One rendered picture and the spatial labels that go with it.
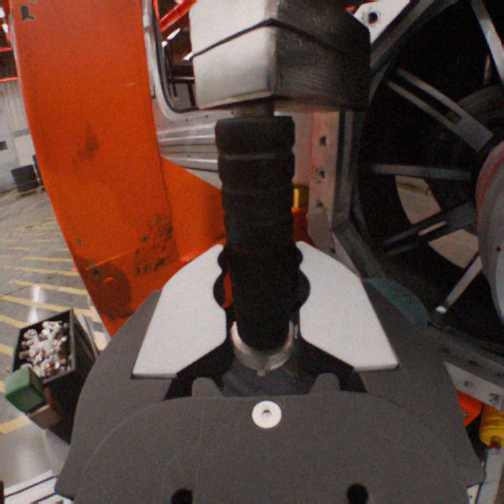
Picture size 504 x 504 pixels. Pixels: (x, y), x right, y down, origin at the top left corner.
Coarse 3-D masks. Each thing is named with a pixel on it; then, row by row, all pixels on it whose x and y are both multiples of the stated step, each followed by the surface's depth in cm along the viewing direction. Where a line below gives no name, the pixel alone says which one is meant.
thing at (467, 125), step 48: (480, 0) 15; (432, 48) 26; (384, 96) 31; (432, 96) 24; (384, 144) 41; (480, 144) 23; (384, 192) 44; (384, 240) 38; (432, 240) 32; (432, 288) 38; (480, 288) 38; (480, 336) 29
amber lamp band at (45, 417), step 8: (48, 392) 25; (48, 400) 24; (56, 400) 26; (40, 408) 23; (48, 408) 23; (56, 408) 24; (32, 416) 22; (40, 416) 22; (48, 416) 23; (56, 416) 24; (64, 416) 25; (40, 424) 22; (48, 424) 23
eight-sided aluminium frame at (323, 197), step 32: (416, 0) 15; (384, 32) 18; (320, 128) 28; (352, 128) 29; (320, 160) 30; (352, 160) 31; (320, 192) 32; (320, 224) 33; (352, 224) 36; (352, 256) 33; (448, 352) 29; (480, 352) 26; (480, 384) 23
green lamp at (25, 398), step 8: (24, 368) 23; (8, 376) 21; (16, 376) 21; (24, 376) 22; (32, 376) 23; (8, 384) 20; (16, 384) 21; (24, 384) 21; (32, 384) 21; (40, 384) 24; (8, 392) 19; (16, 392) 20; (24, 392) 21; (32, 392) 21; (40, 392) 22; (8, 400) 19; (16, 400) 20; (24, 400) 21; (32, 400) 21; (40, 400) 22; (16, 408) 20; (24, 408) 21
